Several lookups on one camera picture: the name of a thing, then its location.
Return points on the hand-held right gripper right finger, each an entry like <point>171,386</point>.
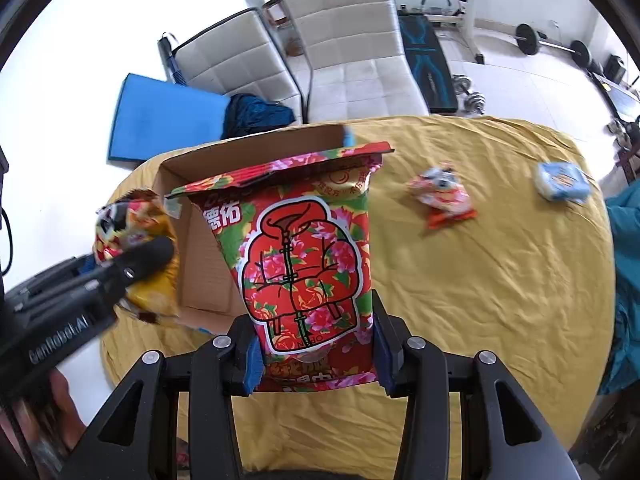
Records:
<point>386,355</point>

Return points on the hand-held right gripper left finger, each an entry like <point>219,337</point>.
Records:
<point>250,367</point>

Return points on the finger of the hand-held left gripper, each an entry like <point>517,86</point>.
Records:
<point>145,256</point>

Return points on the yellow snack packet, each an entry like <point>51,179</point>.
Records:
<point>152,302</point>

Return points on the cardboard box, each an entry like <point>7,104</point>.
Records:
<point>202,270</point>

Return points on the red floral wet wipes packet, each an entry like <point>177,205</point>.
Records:
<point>300,260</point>

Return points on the yellow tablecloth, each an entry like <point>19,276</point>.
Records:
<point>500,290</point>

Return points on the blue foam mat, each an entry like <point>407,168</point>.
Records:
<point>165,120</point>

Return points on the orange white snack packet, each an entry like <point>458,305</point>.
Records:
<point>442,195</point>

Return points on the dark blue cloth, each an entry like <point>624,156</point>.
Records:
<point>255,112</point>

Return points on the blue black pole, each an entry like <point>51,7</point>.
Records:
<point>169,60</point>

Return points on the white padded chair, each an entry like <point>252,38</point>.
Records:
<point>235,55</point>
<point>350,40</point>

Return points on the blue white tissue packet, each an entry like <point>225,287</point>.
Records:
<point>561,182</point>

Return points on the teal cloth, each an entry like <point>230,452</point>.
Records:
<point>625,280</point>

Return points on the chrome dumbbells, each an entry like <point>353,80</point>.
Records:
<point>470,96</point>

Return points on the brown wooden stool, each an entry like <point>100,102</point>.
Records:
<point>277,15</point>

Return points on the black blue weight bench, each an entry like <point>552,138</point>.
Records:
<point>427,65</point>

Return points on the short barbell with black plates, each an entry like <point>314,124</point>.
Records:
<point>527,39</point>

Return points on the white barbell rack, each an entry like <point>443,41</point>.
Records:
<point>470,15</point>

